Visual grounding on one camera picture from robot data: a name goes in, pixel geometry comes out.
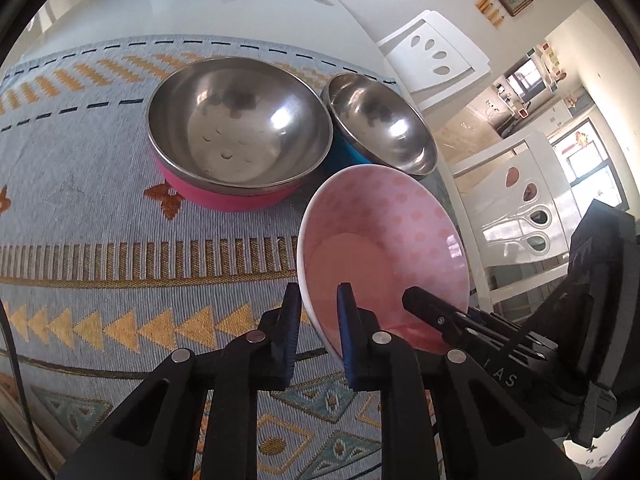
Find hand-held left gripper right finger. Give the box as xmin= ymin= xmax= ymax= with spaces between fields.
xmin=336 ymin=282 xmax=583 ymax=480

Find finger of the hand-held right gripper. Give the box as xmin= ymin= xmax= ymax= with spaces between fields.
xmin=402 ymin=286 xmax=471 ymax=342

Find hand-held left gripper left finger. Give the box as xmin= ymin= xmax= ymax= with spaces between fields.
xmin=57 ymin=282 xmax=303 ymax=480

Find pink dotted ceramic bowl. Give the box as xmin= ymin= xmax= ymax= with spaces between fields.
xmin=296 ymin=164 xmax=471 ymax=361

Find blue steel bowl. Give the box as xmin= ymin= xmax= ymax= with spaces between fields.
xmin=321 ymin=72 xmax=438 ymax=177

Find pink steel bowl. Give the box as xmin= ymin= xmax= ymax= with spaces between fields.
xmin=146 ymin=57 xmax=334 ymax=212

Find white chair with oval holes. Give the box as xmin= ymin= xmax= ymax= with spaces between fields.
xmin=376 ymin=9 xmax=492 ymax=111
xmin=450 ymin=132 xmax=583 ymax=311

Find kitchen window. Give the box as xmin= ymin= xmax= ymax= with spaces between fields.
xmin=565 ymin=120 xmax=626 ymax=206

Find patterned woven table mat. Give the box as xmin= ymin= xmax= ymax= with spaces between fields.
xmin=0 ymin=35 xmax=451 ymax=480

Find colourful wall shelf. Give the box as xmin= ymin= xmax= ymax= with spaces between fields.
xmin=525 ymin=42 xmax=571 ymax=96

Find black cable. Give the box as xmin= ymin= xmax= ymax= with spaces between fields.
xmin=0 ymin=300 xmax=43 ymax=480

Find wooden wall pegs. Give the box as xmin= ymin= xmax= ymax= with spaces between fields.
xmin=475 ymin=0 xmax=506 ymax=28

